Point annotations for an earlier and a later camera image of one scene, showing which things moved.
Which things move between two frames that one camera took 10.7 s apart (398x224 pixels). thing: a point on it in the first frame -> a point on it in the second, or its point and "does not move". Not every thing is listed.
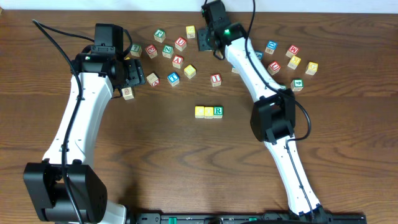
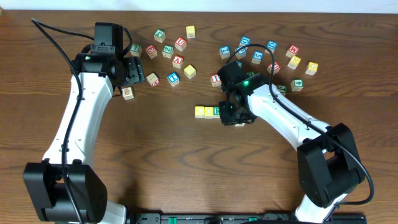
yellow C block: [199, 112] does not move
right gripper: [203, 40] -> [232, 115]
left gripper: [134, 73] does not move
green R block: [217, 112] does not move
